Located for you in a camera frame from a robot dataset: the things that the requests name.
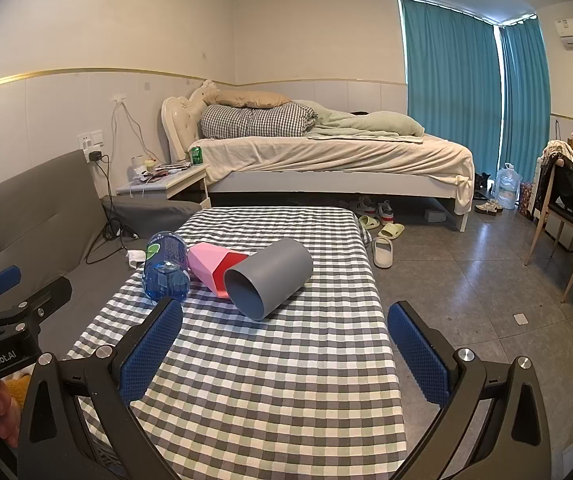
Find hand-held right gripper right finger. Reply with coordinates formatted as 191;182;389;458
387;301;552;480

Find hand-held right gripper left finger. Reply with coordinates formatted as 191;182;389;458
16;296;184;480

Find grey cup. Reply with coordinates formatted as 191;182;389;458
223;238;314;321

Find pink cup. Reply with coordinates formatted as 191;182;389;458
187;242;240;299

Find grey sofa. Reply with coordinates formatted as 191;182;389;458
0;149;202;321

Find blue water bottle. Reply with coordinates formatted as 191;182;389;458
144;230;190;303

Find white slipper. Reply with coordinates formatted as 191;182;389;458
373;236;395;267

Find checked tablecloth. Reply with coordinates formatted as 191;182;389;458
64;206;407;480

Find white nightstand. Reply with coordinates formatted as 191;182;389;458
116;162;210;209

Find large clear water jug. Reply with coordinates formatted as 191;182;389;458
494;162;519;211

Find patterned gift bag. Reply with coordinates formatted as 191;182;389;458
519;182;535;218

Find wooden leg chair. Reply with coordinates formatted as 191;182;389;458
524;152;573;303

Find beige bedsheet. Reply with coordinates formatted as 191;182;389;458
189;132;475;216

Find black jacket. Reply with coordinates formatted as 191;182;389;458
534;147;573;268

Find white bed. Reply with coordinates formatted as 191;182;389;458
161;80;475;233

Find green blanket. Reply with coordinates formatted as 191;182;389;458
307;100;425;141

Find white garment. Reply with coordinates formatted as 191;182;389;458
547;141;573;167

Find checked duvet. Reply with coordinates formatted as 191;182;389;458
200;101;320;140

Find wide teal curtain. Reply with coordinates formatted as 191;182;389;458
399;0;503;176

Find beige pillow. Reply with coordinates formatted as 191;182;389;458
215;91;292;109

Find narrow teal curtain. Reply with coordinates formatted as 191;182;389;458
499;14;553;173

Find black cable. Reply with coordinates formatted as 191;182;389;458
86;155;140;263

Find white wall socket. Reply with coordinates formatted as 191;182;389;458
77;130;103;152

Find white cable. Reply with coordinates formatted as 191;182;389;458
111;92;160;171

